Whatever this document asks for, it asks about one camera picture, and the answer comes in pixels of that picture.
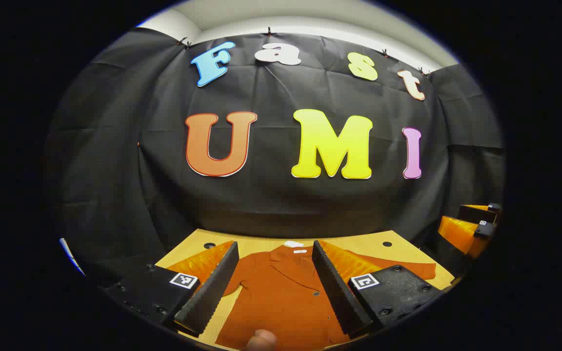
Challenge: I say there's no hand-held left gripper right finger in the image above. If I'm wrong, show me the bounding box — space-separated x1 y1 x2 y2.
311 240 455 339

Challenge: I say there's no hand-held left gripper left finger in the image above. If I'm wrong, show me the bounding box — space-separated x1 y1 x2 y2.
98 240 241 337

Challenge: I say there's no orange knit cardigan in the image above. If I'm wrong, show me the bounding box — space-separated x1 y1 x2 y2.
166 243 438 351

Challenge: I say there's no black backdrop cloth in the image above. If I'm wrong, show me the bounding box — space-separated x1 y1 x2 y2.
46 27 506 289

